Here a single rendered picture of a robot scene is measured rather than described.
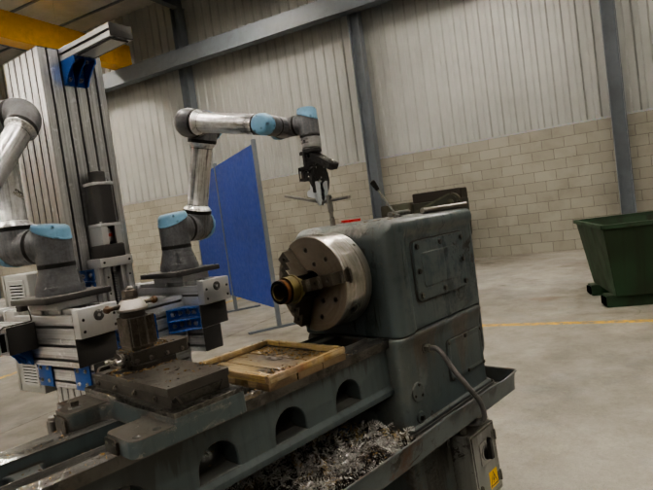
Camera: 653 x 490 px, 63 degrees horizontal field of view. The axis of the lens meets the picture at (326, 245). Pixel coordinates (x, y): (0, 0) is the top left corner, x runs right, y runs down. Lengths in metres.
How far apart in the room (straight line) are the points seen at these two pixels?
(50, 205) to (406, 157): 10.33
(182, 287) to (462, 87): 10.28
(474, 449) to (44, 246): 1.62
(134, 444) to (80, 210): 1.17
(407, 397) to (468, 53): 10.56
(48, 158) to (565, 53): 10.51
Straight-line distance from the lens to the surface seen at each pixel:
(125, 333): 1.48
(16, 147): 1.89
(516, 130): 11.62
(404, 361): 1.82
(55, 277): 1.91
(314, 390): 1.59
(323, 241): 1.70
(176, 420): 1.23
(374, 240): 1.76
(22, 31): 14.27
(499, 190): 11.59
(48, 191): 2.23
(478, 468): 2.17
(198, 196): 2.29
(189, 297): 2.13
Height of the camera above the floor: 1.29
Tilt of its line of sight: 3 degrees down
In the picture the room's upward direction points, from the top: 8 degrees counter-clockwise
